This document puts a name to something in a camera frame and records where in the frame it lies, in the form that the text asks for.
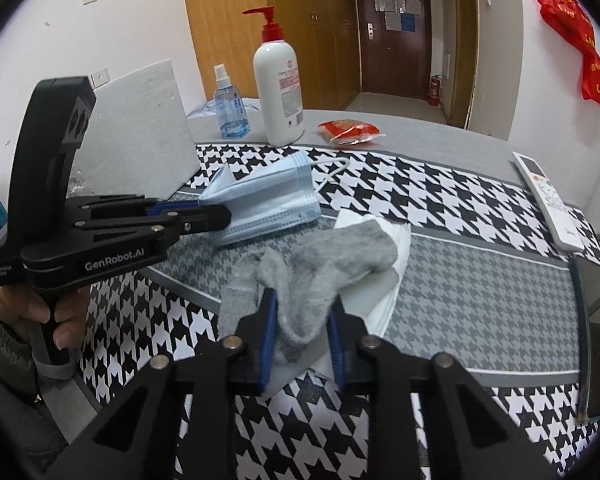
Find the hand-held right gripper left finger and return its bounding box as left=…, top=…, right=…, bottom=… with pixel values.
left=45, top=287, right=281, bottom=480

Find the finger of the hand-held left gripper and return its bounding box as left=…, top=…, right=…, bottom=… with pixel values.
left=64, top=194, right=203, bottom=221
left=72, top=203, right=232, bottom=246

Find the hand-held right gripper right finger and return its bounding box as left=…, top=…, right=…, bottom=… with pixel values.
left=326, top=296, right=556, bottom=480

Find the clear plastic bag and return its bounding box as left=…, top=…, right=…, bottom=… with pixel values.
left=270, top=280, right=401, bottom=396

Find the blue face mask stack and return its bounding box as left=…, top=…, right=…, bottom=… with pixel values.
left=198, top=151, right=351, bottom=247

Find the white foam box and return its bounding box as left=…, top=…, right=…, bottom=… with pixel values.
left=67, top=58, right=202, bottom=201

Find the grey sock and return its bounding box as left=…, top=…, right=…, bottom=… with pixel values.
left=218, top=214, right=399, bottom=366

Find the person's left forearm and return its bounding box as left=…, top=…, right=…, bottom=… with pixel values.
left=0, top=305, right=81, bottom=466

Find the person's left hand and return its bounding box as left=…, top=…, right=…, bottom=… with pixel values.
left=0, top=285, right=90, bottom=350

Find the blue spray bottle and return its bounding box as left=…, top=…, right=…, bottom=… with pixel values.
left=213, top=64, right=252, bottom=140

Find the white pump lotion bottle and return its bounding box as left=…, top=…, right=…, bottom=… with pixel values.
left=242, top=6, right=306, bottom=147

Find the red snack packet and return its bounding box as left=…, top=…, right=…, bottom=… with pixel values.
left=317, top=118, right=386, bottom=148

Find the houndstooth table mat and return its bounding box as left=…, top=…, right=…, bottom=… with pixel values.
left=67, top=142, right=600, bottom=480

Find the wooden wardrobe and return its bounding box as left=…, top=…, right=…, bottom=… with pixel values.
left=179, top=0, right=366, bottom=111

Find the dark brown entrance door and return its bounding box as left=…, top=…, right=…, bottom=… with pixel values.
left=352, top=0, right=433, bottom=100

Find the white remote control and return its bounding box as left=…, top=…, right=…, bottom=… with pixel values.
left=511, top=151, right=586, bottom=252

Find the white paper notice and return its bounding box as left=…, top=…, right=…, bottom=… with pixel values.
left=373, top=0, right=423, bottom=13

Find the wooden side door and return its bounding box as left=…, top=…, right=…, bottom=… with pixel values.
left=450, top=0, right=481, bottom=128

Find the red plastic bag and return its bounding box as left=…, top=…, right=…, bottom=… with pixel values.
left=537, top=0, right=596, bottom=56
left=580, top=35, right=600, bottom=115

